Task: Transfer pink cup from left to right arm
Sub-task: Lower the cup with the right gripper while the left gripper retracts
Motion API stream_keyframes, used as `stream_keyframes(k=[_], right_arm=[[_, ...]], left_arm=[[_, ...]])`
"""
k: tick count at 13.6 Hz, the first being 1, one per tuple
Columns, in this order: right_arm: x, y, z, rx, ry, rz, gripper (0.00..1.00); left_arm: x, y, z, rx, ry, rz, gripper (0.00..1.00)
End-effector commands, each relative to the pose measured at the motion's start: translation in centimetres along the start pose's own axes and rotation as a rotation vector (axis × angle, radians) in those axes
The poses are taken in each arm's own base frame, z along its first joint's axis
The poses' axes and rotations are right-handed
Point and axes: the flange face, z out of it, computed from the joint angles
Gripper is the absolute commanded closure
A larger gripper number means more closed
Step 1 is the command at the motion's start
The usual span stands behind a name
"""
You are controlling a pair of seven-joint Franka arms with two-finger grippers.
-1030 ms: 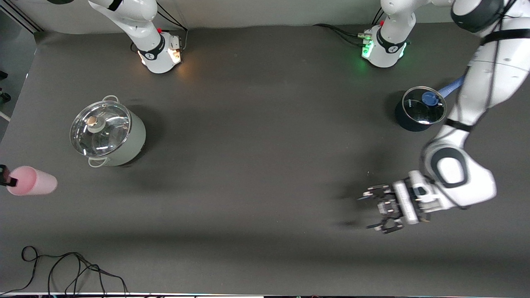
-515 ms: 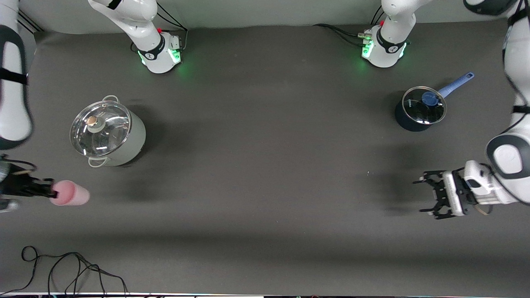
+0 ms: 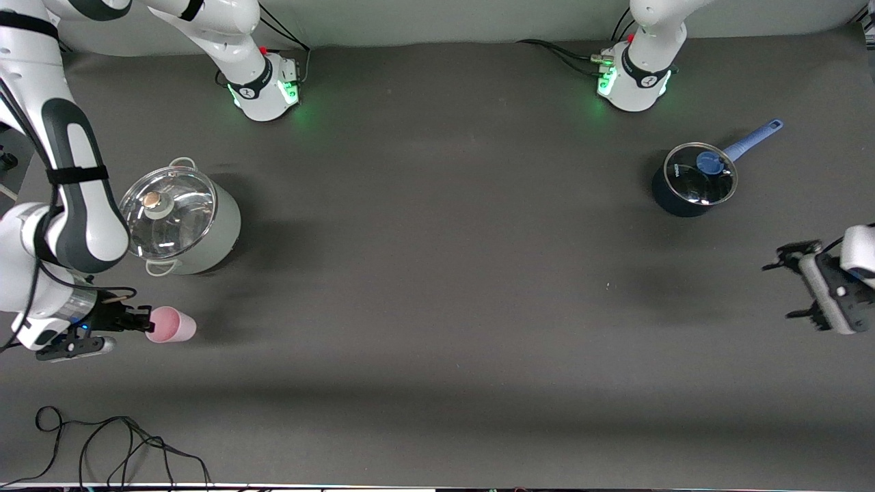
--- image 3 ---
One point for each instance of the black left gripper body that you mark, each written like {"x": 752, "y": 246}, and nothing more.
{"x": 797, "y": 260}

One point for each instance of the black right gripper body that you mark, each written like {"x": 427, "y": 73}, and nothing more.
{"x": 109, "y": 317}

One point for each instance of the pink plastic cup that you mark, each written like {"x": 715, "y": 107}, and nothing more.
{"x": 171, "y": 325}

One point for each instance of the glass lid with tan knob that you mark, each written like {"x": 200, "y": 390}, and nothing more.
{"x": 174, "y": 212}

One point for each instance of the pale green stock pot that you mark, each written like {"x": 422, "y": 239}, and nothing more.
{"x": 225, "y": 232}

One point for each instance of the glass lid with blue knob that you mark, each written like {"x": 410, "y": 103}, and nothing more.
{"x": 697, "y": 179}

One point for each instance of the dark blue saucepan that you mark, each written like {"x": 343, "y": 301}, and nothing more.
{"x": 673, "y": 205}

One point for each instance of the dark grey table mat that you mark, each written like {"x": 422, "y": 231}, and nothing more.
{"x": 437, "y": 307}

